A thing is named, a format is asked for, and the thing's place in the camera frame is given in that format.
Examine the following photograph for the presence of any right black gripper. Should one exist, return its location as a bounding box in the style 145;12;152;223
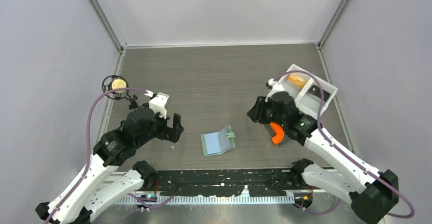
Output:
246;96;286;127

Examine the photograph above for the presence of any green leather card holder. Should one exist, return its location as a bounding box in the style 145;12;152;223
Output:
201;125;235;157

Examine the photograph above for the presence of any black credit card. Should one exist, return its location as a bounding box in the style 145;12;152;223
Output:
308;85;331;102

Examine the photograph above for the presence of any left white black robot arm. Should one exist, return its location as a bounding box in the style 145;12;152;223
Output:
35;107;184;223

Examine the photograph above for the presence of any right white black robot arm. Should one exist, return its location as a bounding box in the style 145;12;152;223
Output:
247;92;399;223

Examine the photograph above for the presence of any orange card in tray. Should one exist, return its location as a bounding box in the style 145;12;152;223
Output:
286;73;307;89

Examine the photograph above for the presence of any orange curved toy piece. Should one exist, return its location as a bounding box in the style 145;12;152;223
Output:
269;122;285;146

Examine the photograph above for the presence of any white two-compartment tray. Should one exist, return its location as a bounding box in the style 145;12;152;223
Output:
276;64;338;119

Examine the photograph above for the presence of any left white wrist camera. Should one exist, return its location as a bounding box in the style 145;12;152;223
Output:
149;92;170;119

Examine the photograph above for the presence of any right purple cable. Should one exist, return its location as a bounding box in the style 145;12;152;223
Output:
273;70;416;219

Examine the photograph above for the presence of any purple cable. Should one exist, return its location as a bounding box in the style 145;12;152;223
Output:
273;70;416;219
44;87;154;224

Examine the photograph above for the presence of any aluminium rail frame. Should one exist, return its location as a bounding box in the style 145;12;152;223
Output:
98;170;375;206

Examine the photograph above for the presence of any microphone with black shock mount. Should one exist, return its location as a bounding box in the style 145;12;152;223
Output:
101;75;138;110

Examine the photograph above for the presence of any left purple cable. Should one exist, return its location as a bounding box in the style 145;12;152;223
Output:
44;87;154;224

